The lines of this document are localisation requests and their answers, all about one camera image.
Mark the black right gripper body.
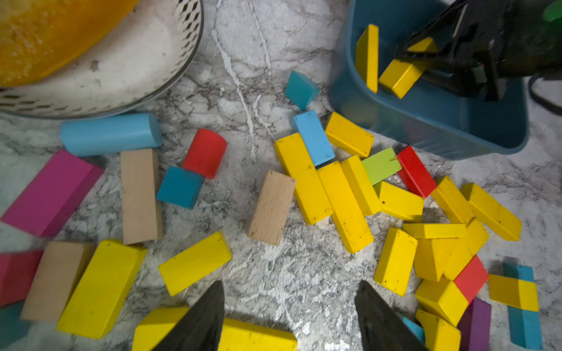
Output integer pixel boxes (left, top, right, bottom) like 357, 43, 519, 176
395, 1, 561, 101

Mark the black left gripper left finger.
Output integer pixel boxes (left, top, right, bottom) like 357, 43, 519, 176
153, 280, 225, 350

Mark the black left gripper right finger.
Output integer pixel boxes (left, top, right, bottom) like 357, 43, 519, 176
355, 280, 427, 351

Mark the teal plastic bin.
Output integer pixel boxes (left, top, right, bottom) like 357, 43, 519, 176
329, 1, 529, 160

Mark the purple block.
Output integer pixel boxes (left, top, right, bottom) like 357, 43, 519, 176
458, 298, 492, 351

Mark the red block lower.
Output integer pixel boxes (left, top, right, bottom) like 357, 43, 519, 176
454, 256, 489, 304

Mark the long yellow block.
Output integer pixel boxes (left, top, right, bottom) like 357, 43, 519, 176
275, 133, 334, 225
318, 161, 374, 254

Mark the natural wood block centre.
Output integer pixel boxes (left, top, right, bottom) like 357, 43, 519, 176
247, 171, 297, 246

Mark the natural wood long block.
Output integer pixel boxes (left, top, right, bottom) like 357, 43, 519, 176
121, 149, 163, 245

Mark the teal long block right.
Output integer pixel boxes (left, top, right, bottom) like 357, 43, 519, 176
503, 262, 543, 350

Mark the teal square block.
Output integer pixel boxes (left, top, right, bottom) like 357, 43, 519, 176
156, 166, 204, 209

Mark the red long block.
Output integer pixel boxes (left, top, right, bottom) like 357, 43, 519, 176
397, 146, 438, 198

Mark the yellow block right end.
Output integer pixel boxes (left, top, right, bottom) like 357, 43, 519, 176
461, 183, 522, 241

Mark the green block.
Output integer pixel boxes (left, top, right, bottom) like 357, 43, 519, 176
361, 147, 402, 186

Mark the red cylinder block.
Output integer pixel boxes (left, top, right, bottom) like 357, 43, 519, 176
181, 129, 228, 179

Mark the light blue flat block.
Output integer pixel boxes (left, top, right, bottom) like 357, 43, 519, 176
290, 111, 335, 167

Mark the magenta long block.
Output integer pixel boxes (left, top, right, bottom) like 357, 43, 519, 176
1, 150, 103, 238

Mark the teal wedge block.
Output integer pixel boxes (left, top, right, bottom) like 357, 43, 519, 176
285, 71, 320, 111

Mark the light blue cylinder block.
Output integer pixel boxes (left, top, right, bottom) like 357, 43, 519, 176
60, 113, 162, 157

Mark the patterned white plate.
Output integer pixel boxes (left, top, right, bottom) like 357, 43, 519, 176
1, 1, 204, 120

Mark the orange sesame bread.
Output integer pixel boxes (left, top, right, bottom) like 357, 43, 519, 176
1, 1, 137, 88

